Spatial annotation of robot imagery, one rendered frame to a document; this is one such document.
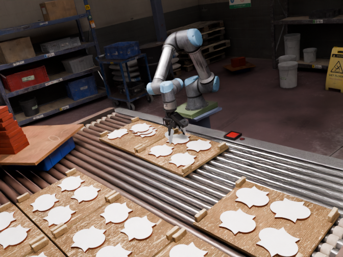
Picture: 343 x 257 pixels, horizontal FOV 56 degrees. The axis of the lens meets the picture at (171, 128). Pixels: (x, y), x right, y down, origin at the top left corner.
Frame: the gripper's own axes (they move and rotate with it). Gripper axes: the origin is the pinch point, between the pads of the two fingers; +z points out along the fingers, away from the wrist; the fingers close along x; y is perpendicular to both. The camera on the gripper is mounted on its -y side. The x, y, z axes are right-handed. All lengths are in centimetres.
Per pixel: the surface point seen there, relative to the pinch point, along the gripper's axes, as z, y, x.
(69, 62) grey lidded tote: 7, 427, -122
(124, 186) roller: 2.6, -11.1, 47.5
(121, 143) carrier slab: 0.3, 29.8, 22.3
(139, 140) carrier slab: 0.3, 22.0, 13.9
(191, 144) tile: -0.5, -12.9, 1.4
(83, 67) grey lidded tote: 21, 429, -148
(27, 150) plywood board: -10, 55, 70
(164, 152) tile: -0.5, -6.3, 16.3
